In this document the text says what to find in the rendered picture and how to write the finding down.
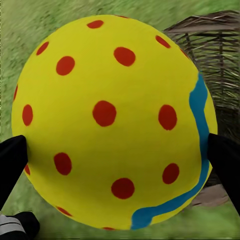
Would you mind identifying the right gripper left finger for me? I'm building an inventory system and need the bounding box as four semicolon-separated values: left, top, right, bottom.
0;135;28;211

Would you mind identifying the easter egg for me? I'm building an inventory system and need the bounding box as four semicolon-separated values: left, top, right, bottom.
11;14;219;230

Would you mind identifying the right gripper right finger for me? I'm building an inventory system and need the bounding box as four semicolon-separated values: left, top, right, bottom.
207;133;240;215

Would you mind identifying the wicker basket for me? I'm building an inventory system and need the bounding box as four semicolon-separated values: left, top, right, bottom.
161;10;240;208

